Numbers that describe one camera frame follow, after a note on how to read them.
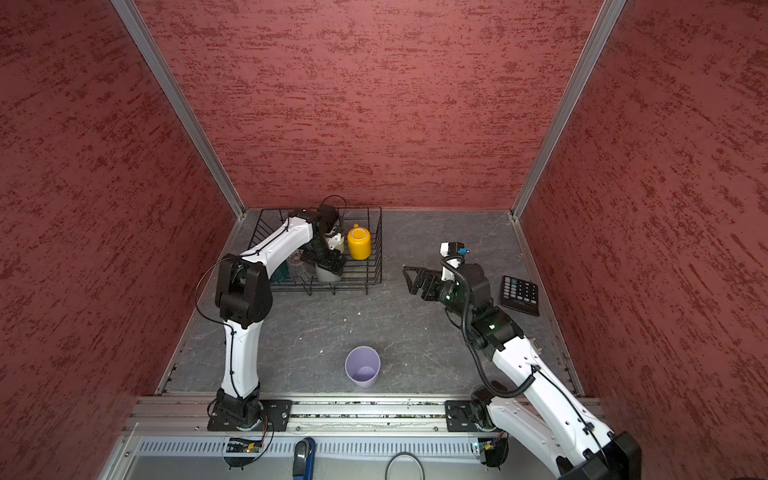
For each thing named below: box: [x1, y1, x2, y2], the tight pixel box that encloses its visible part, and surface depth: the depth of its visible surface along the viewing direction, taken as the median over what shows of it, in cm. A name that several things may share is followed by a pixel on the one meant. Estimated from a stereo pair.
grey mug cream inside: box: [315, 262, 341, 282], surface depth 96 cm
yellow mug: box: [347, 224, 371, 261], surface depth 100 cm
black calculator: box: [501, 275, 540, 317], surface depth 97 cm
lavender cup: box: [345, 345, 381, 390], surface depth 75 cm
